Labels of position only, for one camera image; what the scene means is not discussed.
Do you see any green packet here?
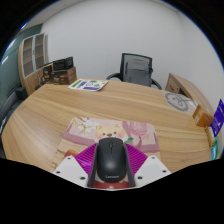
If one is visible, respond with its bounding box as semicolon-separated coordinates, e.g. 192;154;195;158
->
213;136;220;160

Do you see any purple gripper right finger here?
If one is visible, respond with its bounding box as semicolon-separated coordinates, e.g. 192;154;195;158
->
123;143;172;188

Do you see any black mesh office chair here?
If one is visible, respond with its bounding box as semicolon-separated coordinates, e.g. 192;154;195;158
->
107;53;162;89

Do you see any black computer mouse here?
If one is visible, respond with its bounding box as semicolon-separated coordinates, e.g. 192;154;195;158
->
97;138;127;183

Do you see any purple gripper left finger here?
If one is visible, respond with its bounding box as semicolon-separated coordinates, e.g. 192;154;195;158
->
52;143;100;188

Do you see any dark small box left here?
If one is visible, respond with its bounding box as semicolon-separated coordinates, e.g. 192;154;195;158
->
43;65;53;83

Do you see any wooden bookcase cabinet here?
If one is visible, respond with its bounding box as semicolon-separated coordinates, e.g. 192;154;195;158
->
18;33;48;95

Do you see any brown cardboard box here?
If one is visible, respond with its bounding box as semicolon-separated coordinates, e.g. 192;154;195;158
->
52;67;77;85

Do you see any orange cardboard box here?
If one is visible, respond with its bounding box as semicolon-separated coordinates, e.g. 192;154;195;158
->
192;105;214;127

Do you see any grey backpack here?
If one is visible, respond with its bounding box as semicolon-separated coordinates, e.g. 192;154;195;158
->
123;59;152;86

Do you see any yellow small box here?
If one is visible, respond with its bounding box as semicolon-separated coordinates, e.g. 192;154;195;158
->
205;127;215;147

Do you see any wooden side desk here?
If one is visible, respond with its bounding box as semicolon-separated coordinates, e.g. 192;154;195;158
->
166;73;214;114

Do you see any black box on top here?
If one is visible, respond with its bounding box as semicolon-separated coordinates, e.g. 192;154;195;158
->
53;57;73;71

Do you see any blue small packet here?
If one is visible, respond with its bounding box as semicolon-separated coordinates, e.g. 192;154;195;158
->
211;146;216;161

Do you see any cartoon dog mouse pad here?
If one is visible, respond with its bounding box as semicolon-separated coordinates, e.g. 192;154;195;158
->
55;117;160;190

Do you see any white green leaflet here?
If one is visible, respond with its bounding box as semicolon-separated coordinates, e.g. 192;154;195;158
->
69;79;108;91

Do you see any black leather sofa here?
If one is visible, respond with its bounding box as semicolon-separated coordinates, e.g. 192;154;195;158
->
0;87;28;159

